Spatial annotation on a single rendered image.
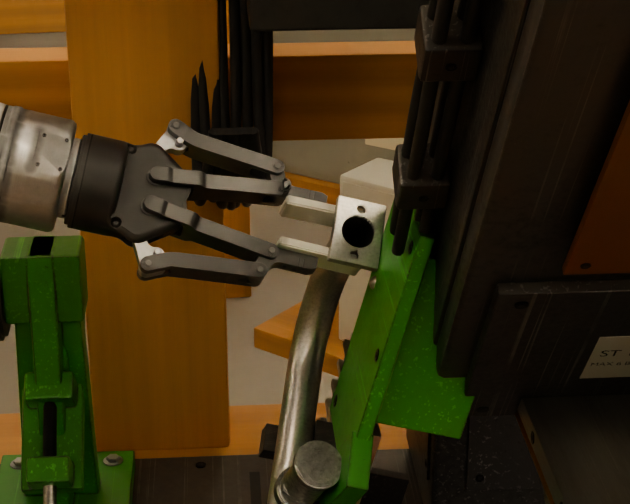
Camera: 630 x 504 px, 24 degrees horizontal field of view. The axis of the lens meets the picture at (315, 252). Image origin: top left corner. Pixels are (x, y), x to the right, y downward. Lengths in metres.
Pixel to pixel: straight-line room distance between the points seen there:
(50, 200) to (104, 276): 0.35
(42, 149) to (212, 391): 0.47
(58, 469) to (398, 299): 0.39
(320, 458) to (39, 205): 0.28
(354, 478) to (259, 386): 2.40
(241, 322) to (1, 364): 0.62
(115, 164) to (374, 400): 0.26
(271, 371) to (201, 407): 2.05
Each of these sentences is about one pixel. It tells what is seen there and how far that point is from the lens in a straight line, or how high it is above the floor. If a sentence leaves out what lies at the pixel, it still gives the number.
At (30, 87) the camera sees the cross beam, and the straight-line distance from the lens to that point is 1.48.
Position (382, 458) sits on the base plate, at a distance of 1.48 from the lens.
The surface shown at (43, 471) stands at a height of 0.99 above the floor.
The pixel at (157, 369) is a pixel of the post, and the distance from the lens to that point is 1.49.
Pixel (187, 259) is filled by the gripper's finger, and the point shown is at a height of 1.22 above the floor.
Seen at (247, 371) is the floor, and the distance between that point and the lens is 3.55.
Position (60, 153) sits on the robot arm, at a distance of 1.11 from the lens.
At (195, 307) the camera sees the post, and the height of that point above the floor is 1.04.
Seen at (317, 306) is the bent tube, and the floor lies 1.14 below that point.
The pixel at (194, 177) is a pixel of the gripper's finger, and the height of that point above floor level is 1.27.
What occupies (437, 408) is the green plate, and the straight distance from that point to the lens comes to 1.11.
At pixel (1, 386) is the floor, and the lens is 3.56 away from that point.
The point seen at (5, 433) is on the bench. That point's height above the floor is 0.88.
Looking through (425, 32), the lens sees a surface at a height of 1.45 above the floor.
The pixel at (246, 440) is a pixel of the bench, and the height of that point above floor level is 0.88.
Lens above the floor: 1.67
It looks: 23 degrees down
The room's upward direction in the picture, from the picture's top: straight up
